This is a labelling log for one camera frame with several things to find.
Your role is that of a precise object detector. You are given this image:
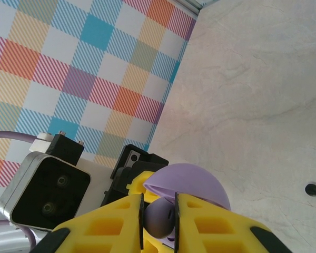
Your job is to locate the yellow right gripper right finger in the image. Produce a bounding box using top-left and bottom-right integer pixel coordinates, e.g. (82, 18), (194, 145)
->
(174, 191), (293, 253)

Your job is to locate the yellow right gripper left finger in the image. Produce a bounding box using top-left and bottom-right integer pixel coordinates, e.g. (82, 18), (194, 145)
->
(34, 193), (145, 253)

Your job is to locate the purple wireless earbud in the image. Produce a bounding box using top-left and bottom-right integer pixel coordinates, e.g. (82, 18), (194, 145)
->
(143, 197), (176, 245)

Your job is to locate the purple earbud charging case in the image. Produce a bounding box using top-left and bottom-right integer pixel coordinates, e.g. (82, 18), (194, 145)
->
(143, 162), (232, 211)

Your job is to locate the black wireless earbud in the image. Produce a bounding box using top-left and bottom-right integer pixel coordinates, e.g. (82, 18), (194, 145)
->
(304, 182), (316, 198)

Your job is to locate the aluminium frame post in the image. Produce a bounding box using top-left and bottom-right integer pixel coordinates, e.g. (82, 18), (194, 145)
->
(183, 0), (217, 13)

